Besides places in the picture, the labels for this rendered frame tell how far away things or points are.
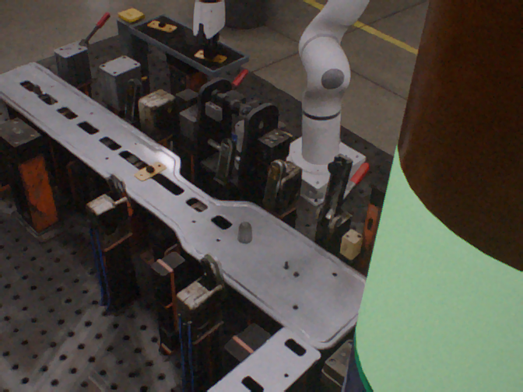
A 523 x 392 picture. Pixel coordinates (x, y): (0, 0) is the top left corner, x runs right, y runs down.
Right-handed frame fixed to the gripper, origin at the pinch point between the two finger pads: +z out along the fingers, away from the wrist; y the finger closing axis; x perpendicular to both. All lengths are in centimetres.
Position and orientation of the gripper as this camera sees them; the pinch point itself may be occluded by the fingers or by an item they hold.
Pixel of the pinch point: (210, 49)
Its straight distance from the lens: 179.2
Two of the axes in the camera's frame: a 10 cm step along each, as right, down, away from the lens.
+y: -4.2, 5.8, -7.0
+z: -0.4, 7.5, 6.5
